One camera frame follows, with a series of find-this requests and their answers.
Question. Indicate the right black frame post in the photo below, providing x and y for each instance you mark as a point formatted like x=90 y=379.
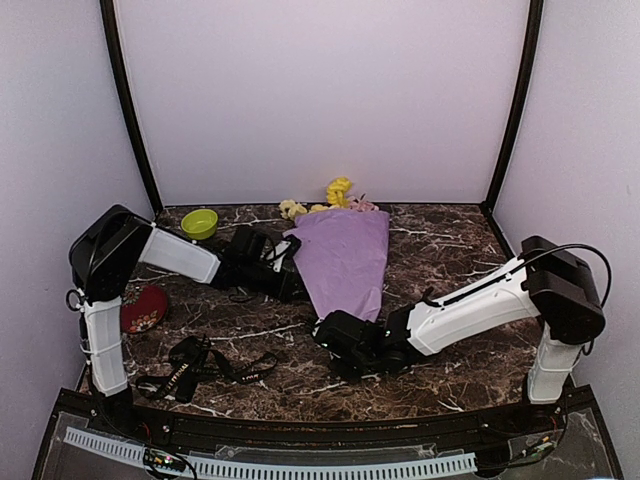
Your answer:
x=521 y=88

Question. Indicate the black printed ribbon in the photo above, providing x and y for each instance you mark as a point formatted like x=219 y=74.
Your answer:
x=193 y=361

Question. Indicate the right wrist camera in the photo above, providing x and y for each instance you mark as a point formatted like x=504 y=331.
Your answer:
x=340 y=332

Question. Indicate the pink wrapping paper sheet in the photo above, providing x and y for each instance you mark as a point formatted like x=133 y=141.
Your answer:
x=342 y=260

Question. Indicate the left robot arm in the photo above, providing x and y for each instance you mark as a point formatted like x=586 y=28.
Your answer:
x=104 y=257

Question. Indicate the yellow rose stem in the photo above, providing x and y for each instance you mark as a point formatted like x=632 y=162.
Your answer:
x=337 y=192

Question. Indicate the green plastic bowl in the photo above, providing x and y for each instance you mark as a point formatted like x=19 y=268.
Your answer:
x=200 y=224

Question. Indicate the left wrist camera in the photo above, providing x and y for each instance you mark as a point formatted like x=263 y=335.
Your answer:
x=247 y=245

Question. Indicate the yellow daisy bunch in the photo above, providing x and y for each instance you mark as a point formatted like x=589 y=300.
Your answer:
x=291 y=209

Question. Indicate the red floral dish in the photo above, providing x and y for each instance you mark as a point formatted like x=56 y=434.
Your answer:
x=142 y=308

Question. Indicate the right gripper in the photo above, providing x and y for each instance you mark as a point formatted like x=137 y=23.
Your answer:
x=345 y=374

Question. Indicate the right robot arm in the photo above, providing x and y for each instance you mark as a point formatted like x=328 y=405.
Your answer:
x=546 y=281

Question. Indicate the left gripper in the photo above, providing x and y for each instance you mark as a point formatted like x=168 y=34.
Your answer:
x=286 y=284

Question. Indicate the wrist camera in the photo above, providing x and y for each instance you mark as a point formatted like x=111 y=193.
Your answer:
x=247 y=245
x=340 y=332

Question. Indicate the black frame post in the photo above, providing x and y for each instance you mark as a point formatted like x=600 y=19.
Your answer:
x=126 y=101
x=521 y=88

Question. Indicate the white slotted cable duct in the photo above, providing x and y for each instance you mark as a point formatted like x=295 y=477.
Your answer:
x=244 y=463

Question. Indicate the black front rail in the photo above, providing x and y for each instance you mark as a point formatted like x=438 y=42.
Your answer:
x=184 y=427

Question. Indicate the left black frame post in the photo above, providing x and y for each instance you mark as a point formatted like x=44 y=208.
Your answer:
x=126 y=101

